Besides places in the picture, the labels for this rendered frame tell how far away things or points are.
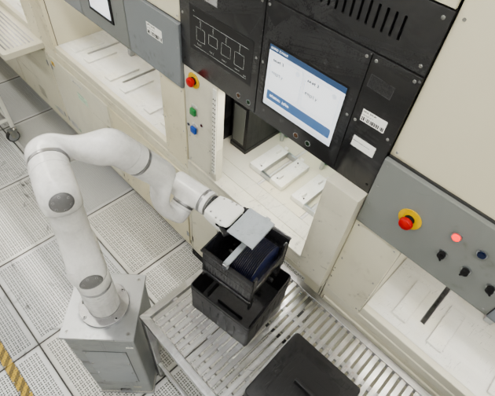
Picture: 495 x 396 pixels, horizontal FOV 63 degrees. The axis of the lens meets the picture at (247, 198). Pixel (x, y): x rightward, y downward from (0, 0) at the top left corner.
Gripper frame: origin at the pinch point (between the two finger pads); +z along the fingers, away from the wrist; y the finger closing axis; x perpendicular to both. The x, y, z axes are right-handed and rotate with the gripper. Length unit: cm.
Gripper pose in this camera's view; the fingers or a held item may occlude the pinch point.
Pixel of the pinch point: (249, 230)
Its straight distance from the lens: 126.3
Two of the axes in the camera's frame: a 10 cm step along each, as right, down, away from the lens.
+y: -6.0, 5.8, -5.5
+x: 0.8, -6.4, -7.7
